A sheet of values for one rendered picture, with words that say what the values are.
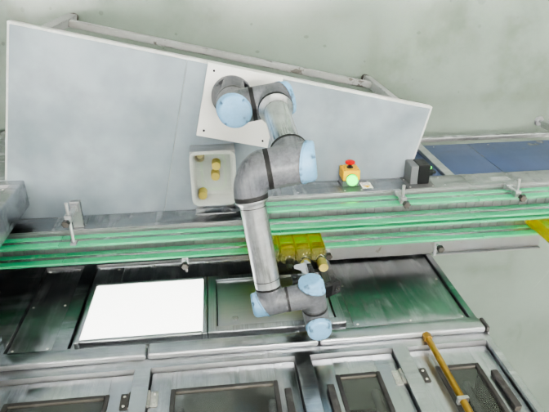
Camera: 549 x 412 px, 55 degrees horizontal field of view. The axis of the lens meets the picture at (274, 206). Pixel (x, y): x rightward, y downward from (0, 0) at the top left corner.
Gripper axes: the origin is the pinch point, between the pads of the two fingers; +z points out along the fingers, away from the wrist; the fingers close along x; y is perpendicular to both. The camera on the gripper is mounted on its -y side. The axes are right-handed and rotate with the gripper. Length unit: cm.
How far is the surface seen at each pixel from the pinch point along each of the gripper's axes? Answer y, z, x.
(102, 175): 75, 40, -23
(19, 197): 104, 32, -19
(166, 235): 51, 23, -4
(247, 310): 22.1, -5.3, 12.6
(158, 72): 49, 40, -62
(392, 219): -37.0, 20.3, -6.5
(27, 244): 101, 22, -4
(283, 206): 5.8, 22.9, -13.5
